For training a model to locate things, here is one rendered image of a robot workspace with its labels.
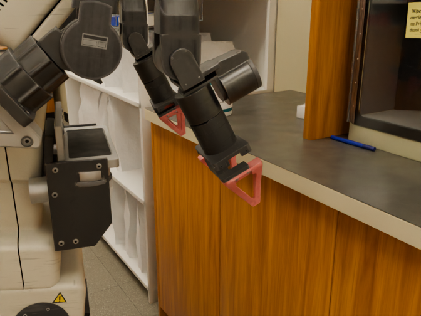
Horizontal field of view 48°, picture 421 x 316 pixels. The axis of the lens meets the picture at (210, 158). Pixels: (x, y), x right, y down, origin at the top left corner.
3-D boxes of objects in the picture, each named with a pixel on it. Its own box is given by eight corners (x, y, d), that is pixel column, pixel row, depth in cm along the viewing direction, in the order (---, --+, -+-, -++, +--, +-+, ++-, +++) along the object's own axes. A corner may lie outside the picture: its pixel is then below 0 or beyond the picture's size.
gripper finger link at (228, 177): (261, 182, 80) (239, 136, 76) (280, 198, 73) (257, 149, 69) (227, 204, 79) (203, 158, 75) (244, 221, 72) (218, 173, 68)
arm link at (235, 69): (153, 50, 72) (165, 56, 64) (217, 15, 73) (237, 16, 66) (188, 116, 77) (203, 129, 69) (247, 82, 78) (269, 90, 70)
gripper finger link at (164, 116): (190, 123, 121) (175, 91, 117) (197, 130, 114) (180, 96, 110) (167, 135, 120) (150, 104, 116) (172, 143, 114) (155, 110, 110)
